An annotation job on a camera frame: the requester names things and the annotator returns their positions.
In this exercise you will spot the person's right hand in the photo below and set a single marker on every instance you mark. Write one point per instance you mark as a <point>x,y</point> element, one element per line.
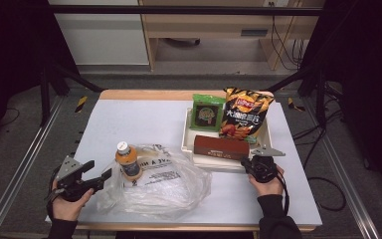
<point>268,187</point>

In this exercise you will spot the green snack packet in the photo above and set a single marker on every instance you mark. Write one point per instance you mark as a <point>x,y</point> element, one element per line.
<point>205,114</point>

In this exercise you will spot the white plastic tray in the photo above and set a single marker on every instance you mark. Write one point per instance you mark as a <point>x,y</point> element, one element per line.
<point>212,162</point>

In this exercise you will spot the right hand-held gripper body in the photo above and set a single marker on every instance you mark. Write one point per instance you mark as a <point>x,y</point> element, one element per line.
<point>263,167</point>

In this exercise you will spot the person's left hand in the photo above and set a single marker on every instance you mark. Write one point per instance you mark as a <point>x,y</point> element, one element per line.
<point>66,210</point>

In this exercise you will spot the black metal stand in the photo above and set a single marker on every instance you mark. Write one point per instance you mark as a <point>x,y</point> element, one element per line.
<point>320,96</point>
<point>44,96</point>

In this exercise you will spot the dark red snack packet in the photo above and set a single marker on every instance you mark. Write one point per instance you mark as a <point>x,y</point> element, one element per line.
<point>220,147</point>

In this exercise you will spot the dark object under desk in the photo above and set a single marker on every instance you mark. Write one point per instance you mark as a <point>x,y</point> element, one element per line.
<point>182,42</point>

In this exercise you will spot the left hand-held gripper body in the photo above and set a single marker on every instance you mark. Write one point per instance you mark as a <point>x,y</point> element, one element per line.
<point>73,186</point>

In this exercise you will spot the wooden desk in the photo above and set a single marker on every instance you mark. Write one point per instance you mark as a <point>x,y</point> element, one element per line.
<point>209,26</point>

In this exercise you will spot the black curtain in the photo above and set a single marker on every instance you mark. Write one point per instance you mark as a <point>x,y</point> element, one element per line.
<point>368,66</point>
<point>10,49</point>

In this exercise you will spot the clear plastic bag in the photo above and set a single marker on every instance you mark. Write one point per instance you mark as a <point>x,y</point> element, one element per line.
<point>172,189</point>

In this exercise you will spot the black and yellow chips bag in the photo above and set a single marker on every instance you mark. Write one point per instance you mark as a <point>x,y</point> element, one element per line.
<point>245,113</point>

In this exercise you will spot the yellow and black tape strip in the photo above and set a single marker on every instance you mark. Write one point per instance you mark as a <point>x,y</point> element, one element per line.
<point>293,104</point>
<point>81,104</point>

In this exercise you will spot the orange juice bottle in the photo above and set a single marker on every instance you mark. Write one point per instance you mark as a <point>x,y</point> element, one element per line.
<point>127,162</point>

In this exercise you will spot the aluminium rail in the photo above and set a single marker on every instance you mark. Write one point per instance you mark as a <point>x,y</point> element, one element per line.
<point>348,186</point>
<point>23,166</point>

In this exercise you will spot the black horizontal bar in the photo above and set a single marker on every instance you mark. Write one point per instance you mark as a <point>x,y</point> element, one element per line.
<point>179,10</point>

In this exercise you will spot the white cabinet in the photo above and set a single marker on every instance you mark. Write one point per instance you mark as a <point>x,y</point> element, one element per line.
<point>102,40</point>

